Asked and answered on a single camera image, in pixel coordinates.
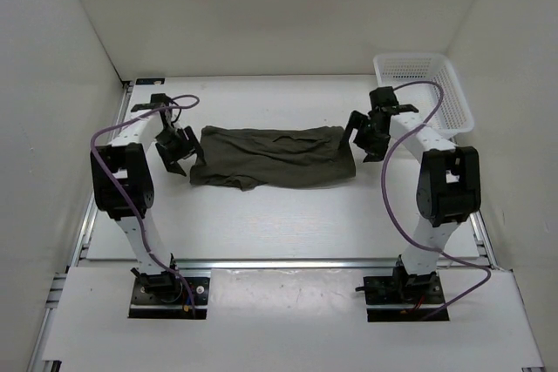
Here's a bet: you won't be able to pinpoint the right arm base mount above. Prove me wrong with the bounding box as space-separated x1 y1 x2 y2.
355 274 450 323

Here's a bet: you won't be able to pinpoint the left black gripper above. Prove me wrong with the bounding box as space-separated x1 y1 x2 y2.
154 125 204 175

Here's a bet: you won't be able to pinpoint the white plastic basket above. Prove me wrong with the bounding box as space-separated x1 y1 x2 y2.
373 52 474 139

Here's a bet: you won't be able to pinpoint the olive green shorts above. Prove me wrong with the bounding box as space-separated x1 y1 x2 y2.
190 125 356 191

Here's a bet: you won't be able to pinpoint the aluminium front rail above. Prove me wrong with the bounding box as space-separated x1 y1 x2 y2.
77 255 490 271

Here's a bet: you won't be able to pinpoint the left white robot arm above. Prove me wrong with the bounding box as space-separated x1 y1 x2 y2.
90 93 205 308

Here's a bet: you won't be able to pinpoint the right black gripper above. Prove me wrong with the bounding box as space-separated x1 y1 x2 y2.
339 110 391 162

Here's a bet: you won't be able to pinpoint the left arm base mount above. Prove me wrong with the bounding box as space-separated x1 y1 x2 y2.
128 269 210 320

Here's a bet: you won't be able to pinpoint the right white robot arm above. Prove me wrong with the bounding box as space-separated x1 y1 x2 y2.
339 86 481 302

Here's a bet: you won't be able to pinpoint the aluminium right rail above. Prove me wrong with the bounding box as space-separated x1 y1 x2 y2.
446 211 499 269

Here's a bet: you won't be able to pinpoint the aluminium left rail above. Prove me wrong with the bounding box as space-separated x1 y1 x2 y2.
45 80 134 309

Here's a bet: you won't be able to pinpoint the aluminium rail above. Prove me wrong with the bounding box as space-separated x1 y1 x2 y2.
77 255 490 271
446 211 499 269
45 80 134 309

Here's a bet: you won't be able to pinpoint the blue corner label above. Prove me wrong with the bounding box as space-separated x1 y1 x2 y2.
135 78 166 85

